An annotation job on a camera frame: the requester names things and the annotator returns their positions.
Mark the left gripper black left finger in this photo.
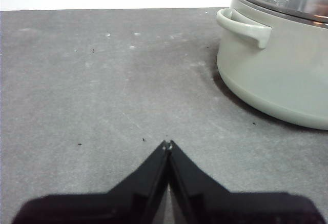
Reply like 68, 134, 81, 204
10, 139, 172, 224

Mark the sage green electric pot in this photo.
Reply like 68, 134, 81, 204
216, 0, 328, 130

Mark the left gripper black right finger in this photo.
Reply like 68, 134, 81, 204
169, 139, 327, 224

